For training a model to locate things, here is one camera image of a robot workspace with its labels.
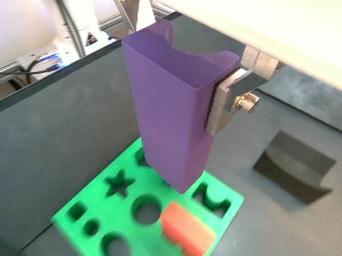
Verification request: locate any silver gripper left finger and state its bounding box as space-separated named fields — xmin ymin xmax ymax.
xmin=114 ymin=0 xmax=156 ymax=33

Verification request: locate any purple arch block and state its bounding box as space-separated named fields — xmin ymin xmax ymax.
xmin=122 ymin=20 xmax=239 ymax=193

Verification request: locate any red rectangular block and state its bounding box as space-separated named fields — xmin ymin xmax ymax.
xmin=160 ymin=202 xmax=216 ymax=256

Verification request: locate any green shape sorter base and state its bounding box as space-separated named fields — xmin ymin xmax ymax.
xmin=52 ymin=141 xmax=243 ymax=256

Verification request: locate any black cable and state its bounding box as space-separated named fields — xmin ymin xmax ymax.
xmin=0 ymin=49 xmax=72 ymax=84

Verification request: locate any black curved fixture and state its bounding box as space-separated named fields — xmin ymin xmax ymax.
xmin=253 ymin=130 xmax=335 ymax=204

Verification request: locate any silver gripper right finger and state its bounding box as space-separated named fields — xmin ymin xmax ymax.
xmin=206 ymin=46 xmax=283 ymax=136

